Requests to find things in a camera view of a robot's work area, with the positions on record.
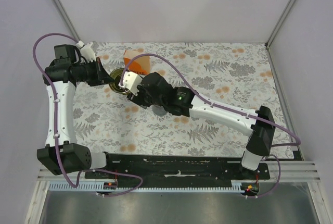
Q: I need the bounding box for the right aluminium frame post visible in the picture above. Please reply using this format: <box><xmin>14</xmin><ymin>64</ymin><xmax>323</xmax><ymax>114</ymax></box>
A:
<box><xmin>265</xmin><ymin>0</ymin><xmax>297</xmax><ymax>49</ymax></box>

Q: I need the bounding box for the white slotted cable duct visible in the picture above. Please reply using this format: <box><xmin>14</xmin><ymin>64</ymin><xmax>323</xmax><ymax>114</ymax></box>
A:
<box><xmin>48</xmin><ymin>181</ymin><xmax>245</xmax><ymax>193</ymax></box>

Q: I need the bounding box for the aluminium frame post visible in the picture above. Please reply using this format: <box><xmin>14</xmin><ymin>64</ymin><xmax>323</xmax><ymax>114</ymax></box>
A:
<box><xmin>265</xmin><ymin>0</ymin><xmax>297</xmax><ymax>49</ymax></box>
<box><xmin>51</xmin><ymin>0</ymin><xmax>81</xmax><ymax>40</ymax></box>

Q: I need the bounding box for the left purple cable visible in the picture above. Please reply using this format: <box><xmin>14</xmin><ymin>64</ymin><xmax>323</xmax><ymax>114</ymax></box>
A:
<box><xmin>32</xmin><ymin>33</ymin><xmax>143</xmax><ymax>198</ymax></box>

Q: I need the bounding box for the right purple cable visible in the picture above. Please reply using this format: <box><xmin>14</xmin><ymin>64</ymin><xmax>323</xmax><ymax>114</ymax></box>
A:
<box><xmin>121</xmin><ymin>54</ymin><xmax>302</xmax><ymax>200</ymax></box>

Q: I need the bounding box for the floral patterned table mat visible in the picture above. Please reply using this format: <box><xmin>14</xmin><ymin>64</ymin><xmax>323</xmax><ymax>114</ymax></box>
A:
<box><xmin>73</xmin><ymin>43</ymin><xmax>293</xmax><ymax>159</ymax></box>

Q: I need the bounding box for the purple cable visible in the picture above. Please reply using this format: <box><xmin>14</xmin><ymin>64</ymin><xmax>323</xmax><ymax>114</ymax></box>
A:
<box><xmin>121</xmin><ymin>54</ymin><xmax>302</xmax><ymax>200</ymax></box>
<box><xmin>32</xmin><ymin>33</ymin><xmax>143</xmax><ymax>198</ymax></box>

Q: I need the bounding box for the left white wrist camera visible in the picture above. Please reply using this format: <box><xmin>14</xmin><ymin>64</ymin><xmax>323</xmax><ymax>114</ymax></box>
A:
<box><xmin>75</xmin><ymin>41</ymin><xmax>98</xmax><ymax>63</ymax></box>

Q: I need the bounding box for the orange coffee filter box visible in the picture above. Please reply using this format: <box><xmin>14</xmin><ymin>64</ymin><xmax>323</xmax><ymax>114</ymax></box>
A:
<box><xmin>123</xmin><ymin>48</ymin><xmax>150</xmax><ymax>75</ymax></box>

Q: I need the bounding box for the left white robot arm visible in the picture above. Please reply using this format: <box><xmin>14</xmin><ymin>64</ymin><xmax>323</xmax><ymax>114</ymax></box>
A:
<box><xmin>37</xmin><ymin>42</ymin><xmax>114</xmax><ymax>179</ymax></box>

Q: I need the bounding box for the left aluminium frame post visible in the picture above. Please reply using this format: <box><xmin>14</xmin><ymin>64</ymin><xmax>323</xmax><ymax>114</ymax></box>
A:
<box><xmin>51</xmin><ymin>0</ymin><xmax>81</xmax><ymax>40</ymax></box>

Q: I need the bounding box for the black mounting base plate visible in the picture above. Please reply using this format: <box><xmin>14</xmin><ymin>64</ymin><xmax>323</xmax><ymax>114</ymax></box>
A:
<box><xmin>85</xmin><ymin>154</ymin><xmax>270</xmax><ymax>187</ymax></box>

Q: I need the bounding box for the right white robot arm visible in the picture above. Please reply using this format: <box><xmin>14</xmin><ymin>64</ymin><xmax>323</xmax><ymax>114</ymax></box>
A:
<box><xmin>119</xmin><ymin>71</ymin><xmax>275</xmax><ymax>179</ymax></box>

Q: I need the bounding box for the dark glass dripper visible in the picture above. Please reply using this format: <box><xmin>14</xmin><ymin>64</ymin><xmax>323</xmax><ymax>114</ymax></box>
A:
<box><xmin>109</xmin><ymin>68</ymin><xmax>130</xmax><ymax>95</ymax></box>

